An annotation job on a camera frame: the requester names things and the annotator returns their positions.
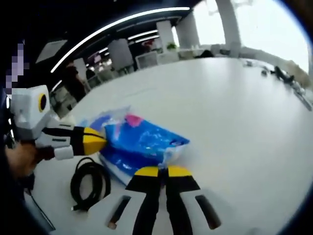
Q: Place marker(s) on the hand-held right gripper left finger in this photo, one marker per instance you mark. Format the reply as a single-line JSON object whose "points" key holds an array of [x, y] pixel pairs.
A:
{"points": [[146, 195]]}

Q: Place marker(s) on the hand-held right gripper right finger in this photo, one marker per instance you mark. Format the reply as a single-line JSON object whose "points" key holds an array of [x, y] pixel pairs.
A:
{"points": [[178, 195]]}

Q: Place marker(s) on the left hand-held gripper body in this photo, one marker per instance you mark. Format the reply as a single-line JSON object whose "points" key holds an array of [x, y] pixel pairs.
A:
{"points": [[27, 112]]}

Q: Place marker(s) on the clear bag with blue disc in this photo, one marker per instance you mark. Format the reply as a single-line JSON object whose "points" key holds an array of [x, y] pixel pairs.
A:
{"points": [[102, 121]]}

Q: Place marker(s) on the blue tissue packet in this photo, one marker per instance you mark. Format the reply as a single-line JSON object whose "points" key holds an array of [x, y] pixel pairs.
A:
{"points": [[141, 147]]}

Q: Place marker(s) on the black clutter on table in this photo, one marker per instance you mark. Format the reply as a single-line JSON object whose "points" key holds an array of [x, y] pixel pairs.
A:
{"points": [[283, 74]]}

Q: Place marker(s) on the person's left hand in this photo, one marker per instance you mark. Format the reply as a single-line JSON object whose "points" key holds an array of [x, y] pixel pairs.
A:
{"points": [[19, 159]]}

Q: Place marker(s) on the white cabinet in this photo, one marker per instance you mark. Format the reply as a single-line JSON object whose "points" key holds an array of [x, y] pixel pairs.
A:
{"points": [[146, 60]]}

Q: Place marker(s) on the potted green plant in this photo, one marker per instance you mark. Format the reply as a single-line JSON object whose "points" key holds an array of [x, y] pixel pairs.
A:
{"points": [[171, 45]]}

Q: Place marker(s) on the black bag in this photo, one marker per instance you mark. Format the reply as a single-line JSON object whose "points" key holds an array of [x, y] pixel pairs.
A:
{"points": [[205, 54]]}

